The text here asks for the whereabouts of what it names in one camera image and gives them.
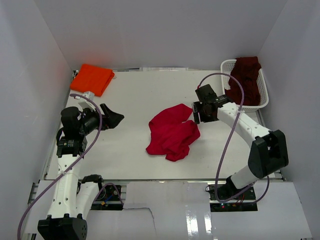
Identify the bright red t shirt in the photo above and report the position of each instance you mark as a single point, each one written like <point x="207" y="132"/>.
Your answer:
<point x="172" y="133"/>

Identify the white plastic basket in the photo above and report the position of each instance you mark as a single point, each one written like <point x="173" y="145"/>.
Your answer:
<point x="226" y="67"/>

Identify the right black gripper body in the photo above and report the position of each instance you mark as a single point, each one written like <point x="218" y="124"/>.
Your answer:
<point x="203" y="117"/>

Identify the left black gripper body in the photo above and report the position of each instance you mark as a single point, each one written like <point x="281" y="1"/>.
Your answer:
<point x="91" y="122"/>

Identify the folded orange t shirt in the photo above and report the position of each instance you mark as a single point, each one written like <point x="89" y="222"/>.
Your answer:
<point x="93" y="79"/>

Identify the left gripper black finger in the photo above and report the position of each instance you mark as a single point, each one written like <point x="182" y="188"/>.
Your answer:
<point x="107" y="113"/>
<point x="113" y="119"/>

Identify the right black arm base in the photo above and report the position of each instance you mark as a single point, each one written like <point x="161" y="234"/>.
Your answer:
<point x="241" y="203"/>

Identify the dark maroon t shirt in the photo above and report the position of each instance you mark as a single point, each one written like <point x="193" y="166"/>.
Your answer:
<point x="246" y="71"/>

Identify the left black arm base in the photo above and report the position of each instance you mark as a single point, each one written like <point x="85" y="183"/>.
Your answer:
<point x="109" y="199"/>

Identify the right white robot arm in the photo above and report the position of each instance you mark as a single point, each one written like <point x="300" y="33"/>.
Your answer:
<point x="268" y="149"/>

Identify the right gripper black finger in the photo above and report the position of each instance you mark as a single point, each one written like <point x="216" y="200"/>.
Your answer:
<point x="196" y="118"/>
<point x="195" y="107"/>

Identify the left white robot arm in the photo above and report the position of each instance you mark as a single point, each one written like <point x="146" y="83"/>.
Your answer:
<point x="73" y="195"/>

